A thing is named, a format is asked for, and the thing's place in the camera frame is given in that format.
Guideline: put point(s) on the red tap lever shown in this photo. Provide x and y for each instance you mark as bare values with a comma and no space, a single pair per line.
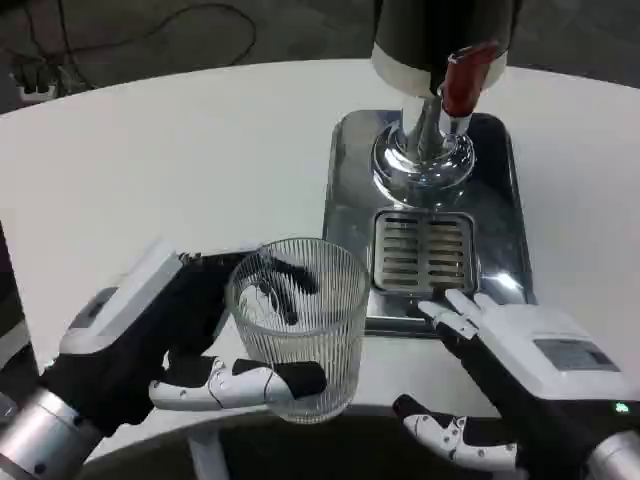
462,85

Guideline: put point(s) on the steel drip tray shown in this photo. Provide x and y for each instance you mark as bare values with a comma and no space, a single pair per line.
350,200

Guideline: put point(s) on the slotted steel drain grid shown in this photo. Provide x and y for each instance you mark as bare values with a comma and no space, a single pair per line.
425,250

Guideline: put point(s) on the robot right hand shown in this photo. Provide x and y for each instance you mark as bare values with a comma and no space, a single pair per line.
525,360

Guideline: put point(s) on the dark panel with grey band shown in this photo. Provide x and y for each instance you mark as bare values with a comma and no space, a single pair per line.
15,300

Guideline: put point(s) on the white table leg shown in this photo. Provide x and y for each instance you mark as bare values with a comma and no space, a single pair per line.
202,455

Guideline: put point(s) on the white power strip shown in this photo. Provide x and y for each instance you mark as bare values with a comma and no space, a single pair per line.
37,82

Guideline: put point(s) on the clear ribbed glass cup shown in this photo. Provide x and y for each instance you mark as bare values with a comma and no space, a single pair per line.
320,340

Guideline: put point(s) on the robot left silver forearm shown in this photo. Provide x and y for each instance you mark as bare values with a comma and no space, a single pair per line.
35,435

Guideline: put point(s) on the robot right silver forearm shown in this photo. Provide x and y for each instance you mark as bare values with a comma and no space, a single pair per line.
617,457

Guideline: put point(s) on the drink dispenser with chrome stand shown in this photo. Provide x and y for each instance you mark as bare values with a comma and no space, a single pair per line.
425,35

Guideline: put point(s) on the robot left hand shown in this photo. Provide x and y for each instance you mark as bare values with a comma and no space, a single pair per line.
130,340

